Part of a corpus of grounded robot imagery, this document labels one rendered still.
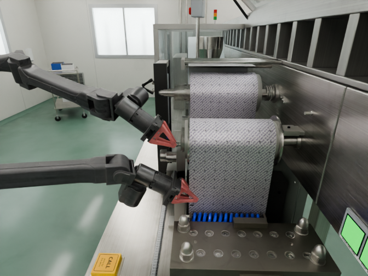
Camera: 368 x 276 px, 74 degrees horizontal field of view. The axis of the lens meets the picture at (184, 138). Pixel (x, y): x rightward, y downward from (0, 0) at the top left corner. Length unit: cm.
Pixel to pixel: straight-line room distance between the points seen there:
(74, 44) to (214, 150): 626
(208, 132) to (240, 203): 25
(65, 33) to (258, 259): 655
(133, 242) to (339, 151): 66
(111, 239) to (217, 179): 42
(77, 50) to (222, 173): 625
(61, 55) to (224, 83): 624
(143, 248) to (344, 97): 70
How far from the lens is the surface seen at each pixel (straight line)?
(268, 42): 120
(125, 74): 644
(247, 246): 71
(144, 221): 97
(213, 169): 70
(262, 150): 70
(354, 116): 58
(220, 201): 77
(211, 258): 67
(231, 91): 88
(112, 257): 84
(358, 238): 58
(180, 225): 72
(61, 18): 687
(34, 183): 72
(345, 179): 61
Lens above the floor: 154
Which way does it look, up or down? 23 degrees down
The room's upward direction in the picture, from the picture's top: straight up
